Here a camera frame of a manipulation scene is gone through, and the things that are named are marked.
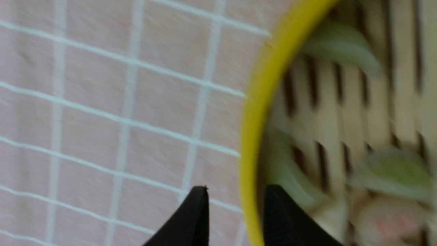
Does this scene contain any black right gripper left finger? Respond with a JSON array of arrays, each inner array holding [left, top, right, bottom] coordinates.
[[144, 186, 210, 246]]

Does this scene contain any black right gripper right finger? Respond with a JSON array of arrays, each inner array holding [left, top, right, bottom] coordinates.
[[263, 184, 342, 246]]

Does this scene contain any yellow bamboo steamer basket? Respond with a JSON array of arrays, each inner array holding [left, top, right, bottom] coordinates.
[[239, 0, 437, 246]]

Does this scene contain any small green dumpling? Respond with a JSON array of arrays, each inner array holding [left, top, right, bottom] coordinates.
[[264, 129, 330, 210]]

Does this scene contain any pink white dumpling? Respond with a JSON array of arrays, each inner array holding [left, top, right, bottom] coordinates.
[[351, 196, 429, 246]]

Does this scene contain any light green dumpling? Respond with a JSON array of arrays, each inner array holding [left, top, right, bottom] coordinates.
[[348, 148, 433, 204]]

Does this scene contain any pink checkered tablecloth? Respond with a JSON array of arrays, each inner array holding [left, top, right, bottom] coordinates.
[[1, 0, 294, 246]]

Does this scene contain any pale green dumpling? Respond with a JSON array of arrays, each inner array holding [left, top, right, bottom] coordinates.
[[300, 19, 382, 76]]

